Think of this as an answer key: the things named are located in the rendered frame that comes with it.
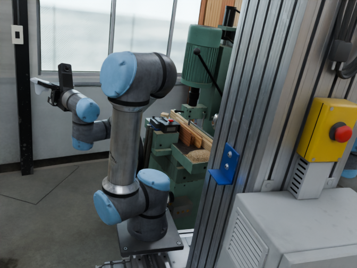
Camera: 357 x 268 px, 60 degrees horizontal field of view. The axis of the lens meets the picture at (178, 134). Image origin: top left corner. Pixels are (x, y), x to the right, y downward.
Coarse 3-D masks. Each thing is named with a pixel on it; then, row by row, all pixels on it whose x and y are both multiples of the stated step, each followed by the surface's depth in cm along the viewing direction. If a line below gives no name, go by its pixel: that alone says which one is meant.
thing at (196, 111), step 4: (184, 104) 179; (200, 104) 183; (184, 108) 176; (188, 108) 174; (192, 108) 175; (196, 108) 176; (200, 108) 178; (204, 108) 179; (184, 112) 177; (188, 112) 175; (192, 112) 176; (196, 112) 178; (200, 112) 179; (184, 116) 177; (188, 116) 176; (192, 116) 178; (196, 116) 179; (200, 116) 180
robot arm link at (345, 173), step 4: (348, 156) 121; (352, 156) 120; (356, 156) 120; (348, 160) 122; (352, 160) 121; (356, 160) 120; (348, 164) 122; (352, 164) 121; (356, 164) 121; (344, 168) 123; (348, 168) 122; (352, 168) 122; (356, 168) 122; (344, 172) 124; (348, 172) 123; (352, 172) 122; (356, 172) 123; (344, 176) 124; (348, 176) 123; (352, 176) 123
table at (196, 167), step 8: (176, 144) 168; (184, 144) 170; (152, 152) 167; (160, 152) 165; (168, 152) 167; (176, 152) 164; (184, 152) 161; (184, 160) 157; (192, 168) 151; (200, 168) 154
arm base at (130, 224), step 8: (136, 216) 110; (144, 216) 108; (152, 216) 108; (160, 216) 110; (128, 224) 113; (136, 224) 110; (144, 224) 108; (152, 224) 109; (160, 224) 110; (136, 232) 109; (144, 232) 109; (152, 232) 109; (160, 232) 111; (144, 240) 109; (152, 240) 110
